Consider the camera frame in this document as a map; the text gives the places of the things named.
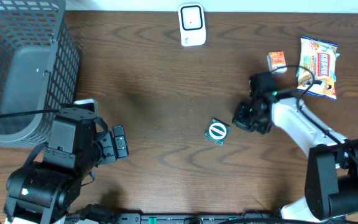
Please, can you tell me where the grey plastic mesh basket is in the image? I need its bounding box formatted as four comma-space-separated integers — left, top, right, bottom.
0, 0, 80, 147

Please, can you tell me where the orange Kleenex tissue pack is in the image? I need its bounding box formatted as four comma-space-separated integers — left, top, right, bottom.
267, 51, 287, 74

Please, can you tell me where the round sticker item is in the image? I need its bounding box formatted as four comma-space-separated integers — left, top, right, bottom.
204, 118, 231, 146

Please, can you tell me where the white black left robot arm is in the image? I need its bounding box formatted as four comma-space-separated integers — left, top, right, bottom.
4, 107, 129, 223

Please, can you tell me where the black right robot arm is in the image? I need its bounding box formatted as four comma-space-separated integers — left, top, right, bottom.
232, 72, 358, 223

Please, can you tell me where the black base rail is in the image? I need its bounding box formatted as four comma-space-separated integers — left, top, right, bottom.
63, 212, 291, 224

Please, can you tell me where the white barcode scanner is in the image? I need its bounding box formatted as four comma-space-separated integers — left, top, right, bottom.
178, 3, 206, 47

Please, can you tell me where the wet wipes pack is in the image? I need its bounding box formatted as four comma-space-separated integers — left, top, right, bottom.
296, 35, 339, 101

